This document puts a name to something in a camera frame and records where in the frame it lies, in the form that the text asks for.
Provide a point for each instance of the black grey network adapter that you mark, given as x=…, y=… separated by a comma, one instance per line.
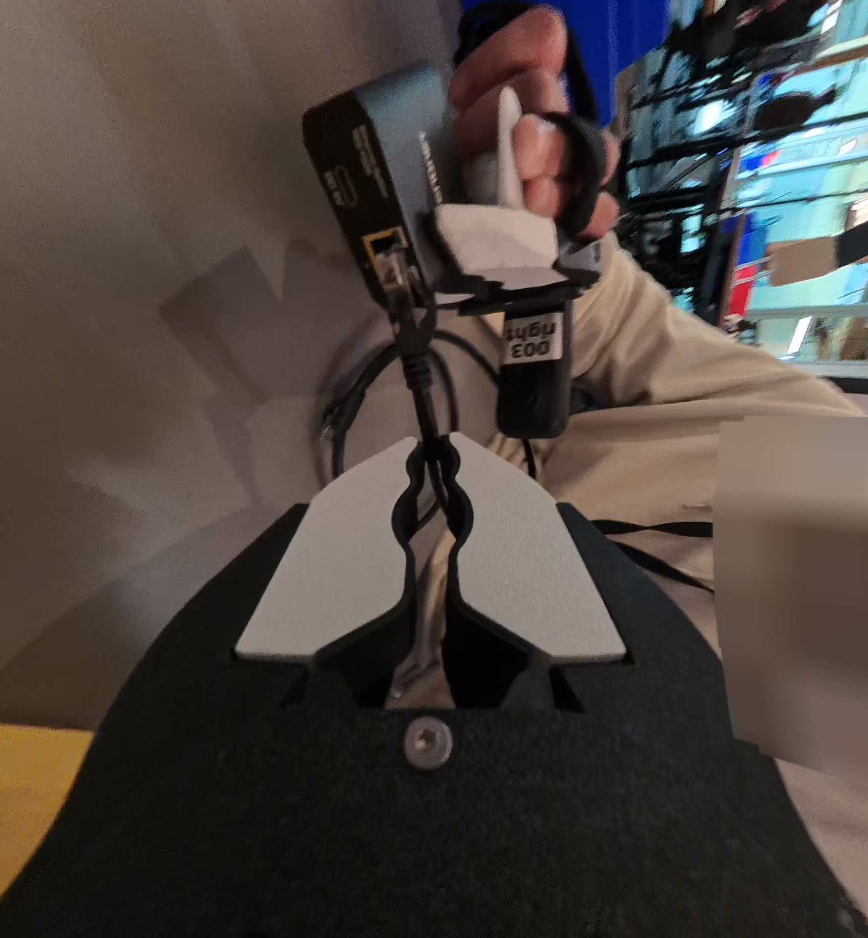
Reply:
x=390, y=146

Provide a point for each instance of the person's right forearm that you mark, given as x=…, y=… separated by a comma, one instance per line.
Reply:
x=683, y=352

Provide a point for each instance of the blue plastic bin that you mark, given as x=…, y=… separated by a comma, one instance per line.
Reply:
x=617, y=36

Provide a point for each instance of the yellow plastic bin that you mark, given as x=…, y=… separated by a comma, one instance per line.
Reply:
x=9, y=806

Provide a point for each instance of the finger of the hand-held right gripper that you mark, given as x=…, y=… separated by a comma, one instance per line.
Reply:
x=500, y=238
x=522, y=277

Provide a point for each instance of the person's beige hoodie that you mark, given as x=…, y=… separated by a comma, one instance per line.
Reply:
x=624, y=476

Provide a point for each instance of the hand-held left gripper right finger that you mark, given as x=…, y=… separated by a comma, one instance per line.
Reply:
x=536, y=571

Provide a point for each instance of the person's right hand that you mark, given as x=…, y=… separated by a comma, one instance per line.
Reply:
x=507, y=51

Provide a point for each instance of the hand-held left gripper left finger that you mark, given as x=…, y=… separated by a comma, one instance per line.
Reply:
x=331, y=579

